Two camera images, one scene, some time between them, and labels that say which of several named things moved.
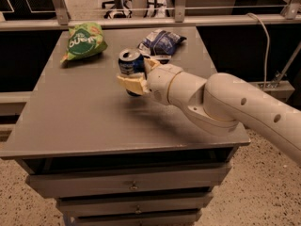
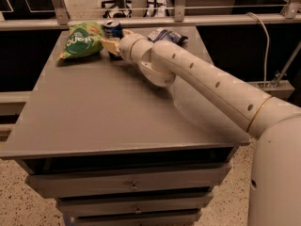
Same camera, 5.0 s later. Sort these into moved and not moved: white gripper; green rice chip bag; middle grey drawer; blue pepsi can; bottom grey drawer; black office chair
Moved: white gripper; blue pepsi can
Not moved: middle grey drawer; green rice chip bag; black office chair; bottom grey drawer
